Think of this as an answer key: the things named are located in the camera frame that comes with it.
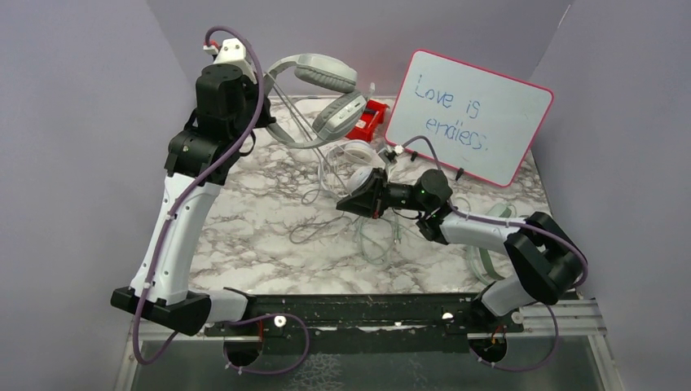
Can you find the green headphones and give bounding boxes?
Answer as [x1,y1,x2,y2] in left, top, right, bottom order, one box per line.
[466,203,517,286]

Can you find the grey headphones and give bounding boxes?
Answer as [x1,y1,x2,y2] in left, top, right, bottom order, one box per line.
[262,52,368,150]

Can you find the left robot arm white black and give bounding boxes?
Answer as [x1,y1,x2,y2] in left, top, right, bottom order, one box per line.
[110,64,275,336]

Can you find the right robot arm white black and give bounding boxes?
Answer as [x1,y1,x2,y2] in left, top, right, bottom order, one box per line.
[336,169,588,332]

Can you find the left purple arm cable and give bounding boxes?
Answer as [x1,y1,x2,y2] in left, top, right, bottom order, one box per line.
[132,25,266,367]

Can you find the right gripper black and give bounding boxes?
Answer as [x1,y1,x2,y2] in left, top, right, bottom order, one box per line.
[337,169,429,221]

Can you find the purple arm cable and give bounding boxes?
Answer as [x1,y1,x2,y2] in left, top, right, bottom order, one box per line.
[132,25,266,367]
[402,134,589,373]

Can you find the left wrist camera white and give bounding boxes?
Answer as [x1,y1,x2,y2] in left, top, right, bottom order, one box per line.
[203,38,257,84]

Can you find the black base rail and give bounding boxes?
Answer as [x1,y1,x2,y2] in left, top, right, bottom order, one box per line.
[204,292,524,355]

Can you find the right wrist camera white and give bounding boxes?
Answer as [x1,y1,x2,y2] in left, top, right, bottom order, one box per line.
[377,145,405,178]

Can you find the pink framed whiteboard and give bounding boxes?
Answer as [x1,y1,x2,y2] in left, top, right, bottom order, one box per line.
[384,50,554,187]

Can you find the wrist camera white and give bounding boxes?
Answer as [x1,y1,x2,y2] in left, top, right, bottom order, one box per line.
[203,38,257,84]
[377,145,405,178]

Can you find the aluminium frame rail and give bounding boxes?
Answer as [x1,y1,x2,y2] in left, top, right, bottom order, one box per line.
[518,300,607,336]

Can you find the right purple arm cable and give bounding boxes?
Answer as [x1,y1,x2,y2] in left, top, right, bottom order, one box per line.
[402,134,589,373]

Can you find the red plastic bin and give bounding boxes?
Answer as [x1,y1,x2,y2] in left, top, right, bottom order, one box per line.
[345,99,389,143]

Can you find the white headphones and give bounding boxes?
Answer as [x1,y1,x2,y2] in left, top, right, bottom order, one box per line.
[317,140,376,199]

